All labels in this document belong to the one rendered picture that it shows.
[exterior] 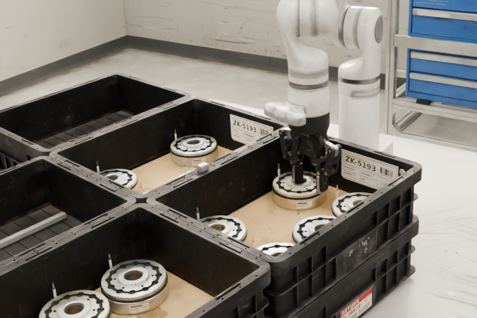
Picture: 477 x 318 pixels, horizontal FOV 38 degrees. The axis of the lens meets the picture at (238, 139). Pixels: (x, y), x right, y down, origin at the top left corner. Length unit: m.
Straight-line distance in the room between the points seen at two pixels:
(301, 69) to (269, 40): 3.44
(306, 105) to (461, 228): 0.49
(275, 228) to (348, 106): 0.42
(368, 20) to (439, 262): 0.51
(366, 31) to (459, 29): 1.65
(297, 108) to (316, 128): 0.06
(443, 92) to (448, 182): 1.54
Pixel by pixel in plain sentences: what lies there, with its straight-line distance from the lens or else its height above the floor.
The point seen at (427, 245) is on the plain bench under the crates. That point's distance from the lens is 1.48.
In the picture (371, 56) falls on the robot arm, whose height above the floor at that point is 1.03.
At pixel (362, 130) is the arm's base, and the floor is 0.86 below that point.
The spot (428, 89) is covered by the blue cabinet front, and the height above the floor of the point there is 0.37.
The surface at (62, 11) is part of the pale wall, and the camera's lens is 5.01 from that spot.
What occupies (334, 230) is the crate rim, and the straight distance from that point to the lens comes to 1.08.
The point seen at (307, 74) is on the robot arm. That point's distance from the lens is 1.21.
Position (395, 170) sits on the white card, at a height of 0.91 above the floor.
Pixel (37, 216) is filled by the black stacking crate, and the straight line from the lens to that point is 1.41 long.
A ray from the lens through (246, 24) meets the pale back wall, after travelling 4.72.
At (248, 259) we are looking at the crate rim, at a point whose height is 0.93.
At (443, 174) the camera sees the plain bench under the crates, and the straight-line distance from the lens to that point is 1.76.
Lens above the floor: 1.49
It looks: 24 degrees down
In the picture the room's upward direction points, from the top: 4 degrees counter-clockwise
